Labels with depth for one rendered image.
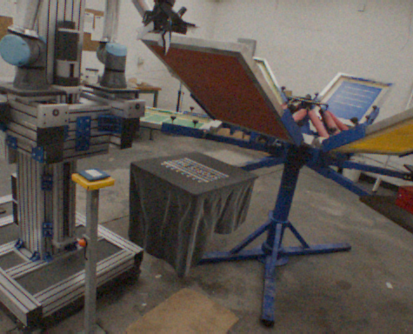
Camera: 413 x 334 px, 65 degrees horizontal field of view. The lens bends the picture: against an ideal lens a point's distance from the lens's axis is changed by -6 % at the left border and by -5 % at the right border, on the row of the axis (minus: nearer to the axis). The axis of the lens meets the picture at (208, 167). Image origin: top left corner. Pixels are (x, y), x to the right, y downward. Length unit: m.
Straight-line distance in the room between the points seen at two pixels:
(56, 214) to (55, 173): 0.24
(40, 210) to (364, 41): 5.14
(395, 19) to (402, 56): 0.56
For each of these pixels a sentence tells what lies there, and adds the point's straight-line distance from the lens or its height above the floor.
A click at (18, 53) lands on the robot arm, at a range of 1.49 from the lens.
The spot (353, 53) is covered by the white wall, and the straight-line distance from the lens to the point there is 5.97.
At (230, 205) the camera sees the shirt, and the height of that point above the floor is 0.83.
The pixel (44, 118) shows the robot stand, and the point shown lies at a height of 1.16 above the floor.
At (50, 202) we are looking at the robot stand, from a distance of 2.07.
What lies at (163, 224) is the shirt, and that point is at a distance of 1.61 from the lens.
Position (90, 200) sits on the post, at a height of 0.86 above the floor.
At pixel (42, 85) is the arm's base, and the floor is 1.28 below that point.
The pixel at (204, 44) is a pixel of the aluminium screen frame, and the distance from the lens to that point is 1.40.
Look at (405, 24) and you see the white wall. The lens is 5.85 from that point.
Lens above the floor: 1.50
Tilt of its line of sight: 18 degrees down
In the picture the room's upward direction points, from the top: 9 degrees clockwise
